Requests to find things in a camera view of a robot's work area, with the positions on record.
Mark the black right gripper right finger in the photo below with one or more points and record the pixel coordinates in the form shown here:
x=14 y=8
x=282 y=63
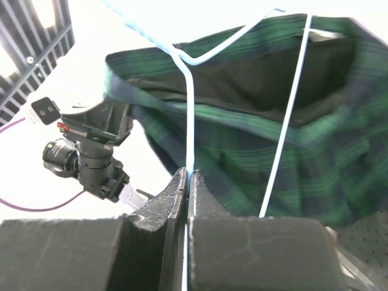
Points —
x=227 y=252

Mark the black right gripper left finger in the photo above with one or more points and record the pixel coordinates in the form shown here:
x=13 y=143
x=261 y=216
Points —
x=141 y=251

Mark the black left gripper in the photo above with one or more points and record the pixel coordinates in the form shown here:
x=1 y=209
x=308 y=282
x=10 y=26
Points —
x=107 y=123

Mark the blue wire hanger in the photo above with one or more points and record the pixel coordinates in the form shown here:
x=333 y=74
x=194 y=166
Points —
x=182 y=59

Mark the green plaid skirt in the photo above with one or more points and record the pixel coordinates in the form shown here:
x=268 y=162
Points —
x=334 y=162

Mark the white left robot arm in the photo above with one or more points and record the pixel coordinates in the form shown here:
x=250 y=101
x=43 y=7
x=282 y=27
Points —
x=85 y=152

